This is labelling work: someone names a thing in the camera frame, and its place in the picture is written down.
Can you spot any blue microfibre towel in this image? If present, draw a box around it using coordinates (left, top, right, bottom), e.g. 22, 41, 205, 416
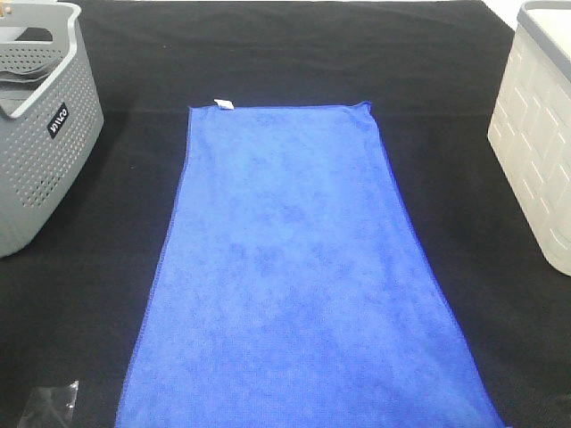
115, 102, 502, 427

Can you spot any black table cloth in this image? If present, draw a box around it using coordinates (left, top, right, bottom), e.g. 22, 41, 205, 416
1, 1, 570, 427

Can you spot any grey perforated plastic basket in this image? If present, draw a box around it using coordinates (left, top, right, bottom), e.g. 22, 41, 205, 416
1, 1, 103, 257

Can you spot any white plastic basket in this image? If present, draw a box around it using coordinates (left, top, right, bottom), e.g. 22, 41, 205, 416
487, 1, 570, 275

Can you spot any clear tape strip left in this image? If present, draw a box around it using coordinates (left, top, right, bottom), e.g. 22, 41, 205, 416
17, 381, 79, 428

